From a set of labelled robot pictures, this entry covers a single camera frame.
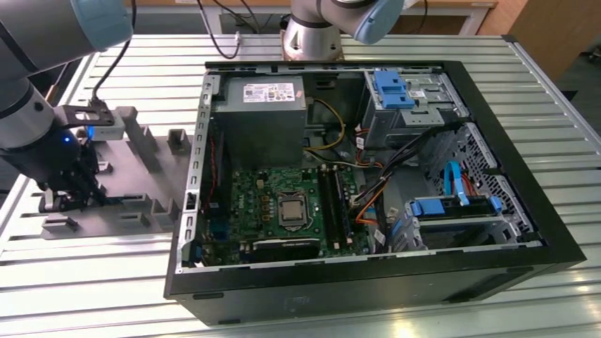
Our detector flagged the black gripper finger link bars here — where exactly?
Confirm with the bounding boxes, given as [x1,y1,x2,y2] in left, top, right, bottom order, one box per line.
[70,163,110,207]

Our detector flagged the CPU socket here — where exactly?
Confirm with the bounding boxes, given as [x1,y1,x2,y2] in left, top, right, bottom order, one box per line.
[275,190,313,232]

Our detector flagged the orange wire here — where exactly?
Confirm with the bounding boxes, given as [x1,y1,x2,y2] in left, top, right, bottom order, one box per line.
[355,207,377,226]

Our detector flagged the black RAM slot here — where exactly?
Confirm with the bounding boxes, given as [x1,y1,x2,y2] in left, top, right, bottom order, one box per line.
[323,165,347,248]
[317,165,340,250]

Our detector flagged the grey parts rack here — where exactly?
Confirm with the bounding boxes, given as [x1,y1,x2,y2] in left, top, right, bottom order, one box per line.
[40,106,195,241]

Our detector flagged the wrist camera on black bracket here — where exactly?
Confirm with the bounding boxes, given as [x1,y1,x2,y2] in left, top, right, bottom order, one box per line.
[52,103,127,142]

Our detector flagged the black camera cable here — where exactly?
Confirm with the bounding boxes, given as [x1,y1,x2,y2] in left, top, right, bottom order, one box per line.
[88,0,140,110]

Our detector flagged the black gripper finger wide plate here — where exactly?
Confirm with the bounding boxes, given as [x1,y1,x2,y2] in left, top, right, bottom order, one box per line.
[40,189,107,214]

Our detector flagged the yellow power wire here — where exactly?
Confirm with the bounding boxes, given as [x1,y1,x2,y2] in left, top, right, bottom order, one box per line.
[303,98,348,153]

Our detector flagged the black open PC case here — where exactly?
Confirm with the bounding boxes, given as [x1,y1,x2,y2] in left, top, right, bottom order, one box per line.
[163,60,588,327]

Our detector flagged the grey metal disk bay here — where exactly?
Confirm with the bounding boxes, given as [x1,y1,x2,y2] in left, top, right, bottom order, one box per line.
[392,211,543,253]

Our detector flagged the silver CPU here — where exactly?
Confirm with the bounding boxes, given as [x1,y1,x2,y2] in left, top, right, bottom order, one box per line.
[280,201,307,223]

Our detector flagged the black graphics card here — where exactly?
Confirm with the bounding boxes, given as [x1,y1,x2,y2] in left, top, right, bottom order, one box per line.
[238,236,324,263]

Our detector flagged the black cable bundle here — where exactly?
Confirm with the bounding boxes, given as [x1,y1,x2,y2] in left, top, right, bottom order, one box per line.
[349,121,464,208]

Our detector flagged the blue plastic drive latch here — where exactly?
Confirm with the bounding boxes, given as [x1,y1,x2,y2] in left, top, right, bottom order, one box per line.
[373,70,419,109]

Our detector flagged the white framed wooden desk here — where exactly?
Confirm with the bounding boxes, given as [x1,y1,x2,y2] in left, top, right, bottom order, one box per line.
[131,0,500,36]

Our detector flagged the grey power supply unit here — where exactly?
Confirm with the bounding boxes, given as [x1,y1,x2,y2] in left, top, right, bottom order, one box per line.
[214,75,311,166]

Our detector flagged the green motherboard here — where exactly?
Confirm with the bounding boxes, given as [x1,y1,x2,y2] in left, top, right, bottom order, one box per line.
[200,165,380,265]

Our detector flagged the blue flat wire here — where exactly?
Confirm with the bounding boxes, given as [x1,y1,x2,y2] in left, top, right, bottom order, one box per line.
[444,160,472,208]

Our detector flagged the grey metal drive cage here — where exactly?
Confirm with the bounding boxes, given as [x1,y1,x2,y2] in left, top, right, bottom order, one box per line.
[361,69,472,149]

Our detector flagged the hard disk in blue carrier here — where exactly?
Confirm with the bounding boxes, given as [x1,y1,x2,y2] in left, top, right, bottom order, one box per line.
[409,195,504,219]

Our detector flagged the brown wooden cabinet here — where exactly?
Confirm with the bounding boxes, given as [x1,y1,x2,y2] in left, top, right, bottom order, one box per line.
[479,0,601,82]

